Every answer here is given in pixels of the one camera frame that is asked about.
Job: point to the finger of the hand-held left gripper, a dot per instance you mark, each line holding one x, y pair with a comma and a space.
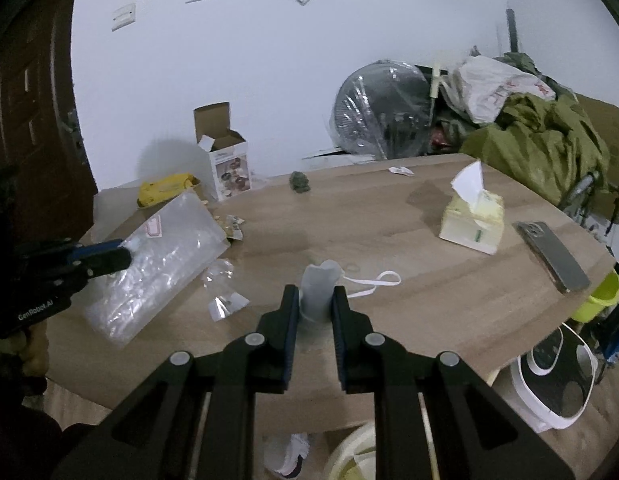
109, 262
96, 248

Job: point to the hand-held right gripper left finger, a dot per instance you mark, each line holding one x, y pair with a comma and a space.
289, 340

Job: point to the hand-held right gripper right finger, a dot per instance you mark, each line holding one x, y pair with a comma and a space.
339, 340

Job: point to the clear plastic zip bag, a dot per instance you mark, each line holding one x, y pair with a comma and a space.
154, 270

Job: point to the grey face mask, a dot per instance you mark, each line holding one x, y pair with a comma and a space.
319, 295

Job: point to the small clear wrapper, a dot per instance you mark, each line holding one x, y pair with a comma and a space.
222, 290

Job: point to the cream plastic waste bin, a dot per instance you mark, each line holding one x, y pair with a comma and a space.
354, 452

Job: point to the person's left hand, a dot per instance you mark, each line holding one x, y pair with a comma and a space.
31, 355

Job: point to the yellow packet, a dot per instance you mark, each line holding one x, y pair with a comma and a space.
164, 187

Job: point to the white sneaker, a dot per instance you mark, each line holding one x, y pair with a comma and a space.
289, 452

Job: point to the white open carton box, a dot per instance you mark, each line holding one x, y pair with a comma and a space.
224, 155

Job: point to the small dark green figurine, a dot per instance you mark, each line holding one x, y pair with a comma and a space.
300, 182

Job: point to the dark brown wooden door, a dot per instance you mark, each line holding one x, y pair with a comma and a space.
29, 85

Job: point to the small white wrapper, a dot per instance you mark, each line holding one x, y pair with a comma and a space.
402, 171

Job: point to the pale yellow tissue pack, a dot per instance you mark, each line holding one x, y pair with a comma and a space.
474, 220

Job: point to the flat white box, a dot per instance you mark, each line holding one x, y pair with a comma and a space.
339, 157

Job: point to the white kitchen appliance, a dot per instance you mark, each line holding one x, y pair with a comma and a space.
554, 375

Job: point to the grey smartphone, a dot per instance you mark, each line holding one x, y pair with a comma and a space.
552, 255

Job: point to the plastic-wrapped electric fan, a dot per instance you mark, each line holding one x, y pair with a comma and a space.
379, 110

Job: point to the green plastic basin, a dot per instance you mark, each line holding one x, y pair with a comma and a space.
599, 295

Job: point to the cream plastic stick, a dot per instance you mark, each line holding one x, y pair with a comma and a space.
436, 85

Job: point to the blue shopping trolley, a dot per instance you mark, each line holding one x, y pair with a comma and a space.
618, 340

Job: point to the olive green cloth pile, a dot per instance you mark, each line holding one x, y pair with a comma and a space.
539, 140

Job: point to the white printed plastic bag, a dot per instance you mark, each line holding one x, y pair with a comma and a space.
494, 87

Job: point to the brown cardboard box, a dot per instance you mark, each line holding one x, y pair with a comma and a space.
607, 125

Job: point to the black upright pole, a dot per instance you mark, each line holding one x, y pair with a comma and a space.
513, 30

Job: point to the single white wall switch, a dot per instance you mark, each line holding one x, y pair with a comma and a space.
123, 16

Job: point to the metal folding chair frame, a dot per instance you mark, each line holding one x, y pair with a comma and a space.
584, 190

